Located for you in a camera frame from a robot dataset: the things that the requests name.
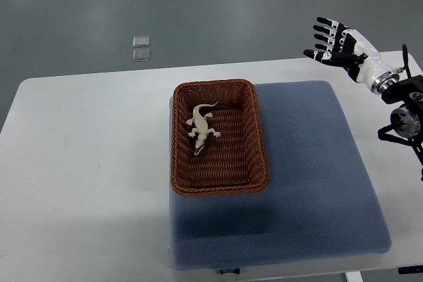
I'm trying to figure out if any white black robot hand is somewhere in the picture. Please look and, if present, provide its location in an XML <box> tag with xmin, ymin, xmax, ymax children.
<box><xmin>303</xmin><ymin>17</ymin><xmax>399</xmax><ymax>94</ymax></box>

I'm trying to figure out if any dark toy crocodile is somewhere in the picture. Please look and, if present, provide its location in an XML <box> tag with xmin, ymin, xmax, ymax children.
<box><xmin>186</xmin><ymin>102</ymin><xmax>221</xmax><ymax>156</ymax></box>

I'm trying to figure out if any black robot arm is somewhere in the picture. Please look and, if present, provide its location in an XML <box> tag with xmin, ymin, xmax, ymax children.
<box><xmin>377</xmin><ymin>44</ymin><xmax>422</xmax><ymax>161</ymax></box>

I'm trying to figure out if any brown wicker basket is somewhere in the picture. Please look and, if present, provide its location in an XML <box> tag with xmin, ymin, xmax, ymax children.
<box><xmin>170</xmin><ymin>79</ymin><xmax>270</xmax><ymax>197</ymax></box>

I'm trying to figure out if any blue grey foam mat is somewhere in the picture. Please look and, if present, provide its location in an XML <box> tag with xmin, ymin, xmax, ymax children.
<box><xmin>170</xmin><ymin>81</ymin><xmax>391</xmax><ymax>270</ymax></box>

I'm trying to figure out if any lower metal floor plate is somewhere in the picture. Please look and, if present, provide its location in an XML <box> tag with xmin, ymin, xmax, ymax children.
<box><xmin>133</xmin><ymin>48</ymin><xmax>151</xmax><ymax>62</ymax></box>

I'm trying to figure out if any metal floor plate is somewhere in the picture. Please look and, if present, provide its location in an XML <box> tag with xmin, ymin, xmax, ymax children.
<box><xmin>133</xmin><ymin>36</ymin><xmax>150</xmax><ymax>48</ymax></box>
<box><xmin>133</xmin><ymin>48</ymin><xmax>151</xmax><ymax>62</ymax></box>

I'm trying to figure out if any upper metal floor plate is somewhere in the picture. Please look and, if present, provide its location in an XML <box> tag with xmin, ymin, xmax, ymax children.
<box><xmin>133</xmin><ymin>36</ymin><xmax>150</xmax><ymax>48</ymax></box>

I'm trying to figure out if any white table leg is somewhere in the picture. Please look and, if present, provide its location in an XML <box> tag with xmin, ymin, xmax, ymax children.
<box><xmin>345</xmin><ymin>271</ymin><xmax>363</xmax><ymax>282</ymax></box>

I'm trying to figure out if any black table control panel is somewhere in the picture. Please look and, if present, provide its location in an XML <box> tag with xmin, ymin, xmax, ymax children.
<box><xmin>398</xmin><ymin>265</ymin><xmax>423</xmax><ymax>275</ymax></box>

